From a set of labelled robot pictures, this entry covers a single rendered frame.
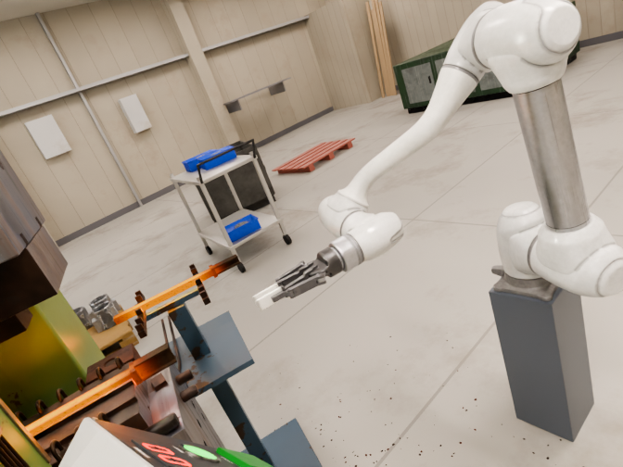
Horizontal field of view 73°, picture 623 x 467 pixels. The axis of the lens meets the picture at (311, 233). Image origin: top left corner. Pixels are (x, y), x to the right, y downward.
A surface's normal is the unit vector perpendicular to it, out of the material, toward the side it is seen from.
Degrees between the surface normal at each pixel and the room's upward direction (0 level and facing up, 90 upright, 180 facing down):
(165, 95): 90
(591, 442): 0
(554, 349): 90
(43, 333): 90
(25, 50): 90
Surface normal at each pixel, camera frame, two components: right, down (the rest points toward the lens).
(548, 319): -0.71, 0.49
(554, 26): 0.22, 0.20
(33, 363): 0.42, 0.21
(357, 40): 0.62, 0.09
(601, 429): -0.33, -0.87
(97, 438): -0.58, -0.50
